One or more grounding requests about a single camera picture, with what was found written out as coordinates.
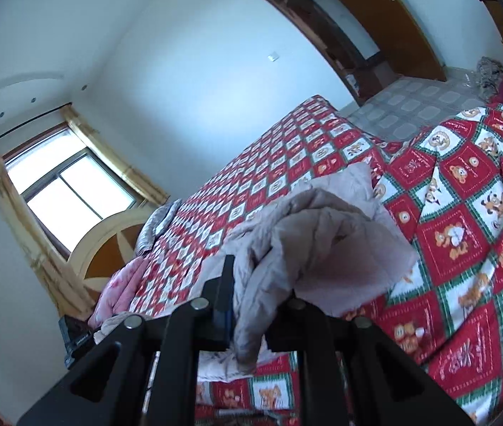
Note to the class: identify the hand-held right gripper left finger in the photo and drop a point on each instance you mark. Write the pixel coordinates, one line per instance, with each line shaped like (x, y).
(222, 319)

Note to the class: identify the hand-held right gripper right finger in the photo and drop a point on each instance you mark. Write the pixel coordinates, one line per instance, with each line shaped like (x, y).
(295, 319)

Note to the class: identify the light pink quilted jacket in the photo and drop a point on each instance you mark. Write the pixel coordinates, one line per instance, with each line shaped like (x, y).
(322, 239)

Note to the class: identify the pink floral quilt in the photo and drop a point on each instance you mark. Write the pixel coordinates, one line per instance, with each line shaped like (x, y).
(120, 288)

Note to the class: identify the wooden bed headboard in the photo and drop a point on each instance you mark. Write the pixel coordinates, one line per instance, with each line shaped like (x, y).
(100, 257)

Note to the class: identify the striped pillow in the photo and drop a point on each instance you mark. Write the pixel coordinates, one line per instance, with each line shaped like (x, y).
(158, 226)

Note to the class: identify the window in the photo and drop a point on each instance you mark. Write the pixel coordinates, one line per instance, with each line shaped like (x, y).
(65, 186)

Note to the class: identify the red checkered printed bed sheet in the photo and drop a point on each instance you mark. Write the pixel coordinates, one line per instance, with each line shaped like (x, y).
(455, 239)

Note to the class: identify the black curtain rod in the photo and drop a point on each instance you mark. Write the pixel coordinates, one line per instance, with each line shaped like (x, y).
(20, 131)

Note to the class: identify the brown wooden door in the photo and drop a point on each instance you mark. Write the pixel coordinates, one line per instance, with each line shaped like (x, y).
(393, 31)

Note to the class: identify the grey patterned cloth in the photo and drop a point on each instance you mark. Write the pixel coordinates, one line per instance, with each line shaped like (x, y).
(490, 75)

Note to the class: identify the brown door frame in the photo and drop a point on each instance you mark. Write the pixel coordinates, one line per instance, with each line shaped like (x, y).
(304, 26)

